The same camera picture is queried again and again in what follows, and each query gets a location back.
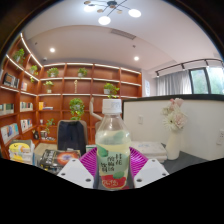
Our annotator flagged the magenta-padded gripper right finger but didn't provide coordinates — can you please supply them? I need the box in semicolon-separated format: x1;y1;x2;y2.
129;147;170;189

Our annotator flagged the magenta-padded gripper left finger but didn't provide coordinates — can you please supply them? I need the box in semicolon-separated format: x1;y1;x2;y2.
57;147;100;190

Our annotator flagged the clear drink bottle white cap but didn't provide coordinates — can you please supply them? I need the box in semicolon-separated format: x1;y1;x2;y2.
94;98;132;192

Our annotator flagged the stack of white tissue packs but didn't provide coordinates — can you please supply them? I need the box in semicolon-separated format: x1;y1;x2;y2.
128;140;168;164

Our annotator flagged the green and white carton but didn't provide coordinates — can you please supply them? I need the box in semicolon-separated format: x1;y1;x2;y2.
85;143;98;154

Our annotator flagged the office chair with dark jacket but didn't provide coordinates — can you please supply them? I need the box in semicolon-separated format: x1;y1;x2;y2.
56;119;89;157

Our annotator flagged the white vase with flowers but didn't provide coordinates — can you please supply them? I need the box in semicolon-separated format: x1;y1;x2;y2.
160;97;189;161

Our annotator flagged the wooden shelf unit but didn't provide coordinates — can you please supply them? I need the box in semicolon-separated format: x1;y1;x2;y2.
0;31;143;159

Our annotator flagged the grey curtain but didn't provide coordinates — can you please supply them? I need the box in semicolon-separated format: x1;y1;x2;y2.
155;69;193;97

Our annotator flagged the window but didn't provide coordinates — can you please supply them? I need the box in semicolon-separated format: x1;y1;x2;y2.
188;66;224;95

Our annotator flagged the black ceiling track light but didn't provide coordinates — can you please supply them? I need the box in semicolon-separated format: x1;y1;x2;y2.
154;58;224;78

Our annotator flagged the ceiling air vent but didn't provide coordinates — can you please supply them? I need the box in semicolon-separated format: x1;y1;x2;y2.
109;28;137;40

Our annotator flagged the ceiling lamp with round bulbs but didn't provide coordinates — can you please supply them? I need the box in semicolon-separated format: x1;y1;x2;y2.
83;0;143;26

